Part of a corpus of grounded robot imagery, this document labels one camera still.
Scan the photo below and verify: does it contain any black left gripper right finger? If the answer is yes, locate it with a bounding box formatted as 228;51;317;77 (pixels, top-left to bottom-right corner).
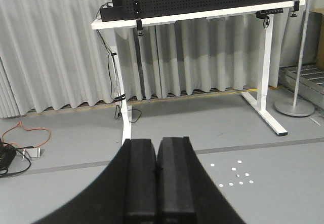
157;137;196;223

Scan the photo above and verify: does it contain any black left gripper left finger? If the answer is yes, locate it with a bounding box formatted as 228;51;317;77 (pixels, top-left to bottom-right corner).
124;139;156;223

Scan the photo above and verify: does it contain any white standing desk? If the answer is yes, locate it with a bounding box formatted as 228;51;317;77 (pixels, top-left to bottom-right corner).
91;0;306;136

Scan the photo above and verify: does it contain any grey floor lamp stand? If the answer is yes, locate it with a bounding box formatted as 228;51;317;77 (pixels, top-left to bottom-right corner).
274;0;315;118

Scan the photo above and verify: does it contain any grey curtain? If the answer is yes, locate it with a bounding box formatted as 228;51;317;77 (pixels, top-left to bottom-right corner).
0;0;324;119

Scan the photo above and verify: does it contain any black power strip box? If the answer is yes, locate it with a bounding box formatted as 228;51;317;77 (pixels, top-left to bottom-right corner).
99;0;124;22

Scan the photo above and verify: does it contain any small metal floor bracket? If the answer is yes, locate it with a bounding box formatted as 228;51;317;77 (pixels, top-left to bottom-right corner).
22;147;44;161

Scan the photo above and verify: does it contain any black desk cable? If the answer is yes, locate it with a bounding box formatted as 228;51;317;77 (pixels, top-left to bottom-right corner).
95;2;142;124

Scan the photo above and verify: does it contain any black cable bundle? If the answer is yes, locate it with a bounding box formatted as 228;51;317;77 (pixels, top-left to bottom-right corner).
0;137;32;178

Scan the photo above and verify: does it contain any orange cable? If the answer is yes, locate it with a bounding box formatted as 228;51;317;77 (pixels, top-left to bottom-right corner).
1;121;51;149

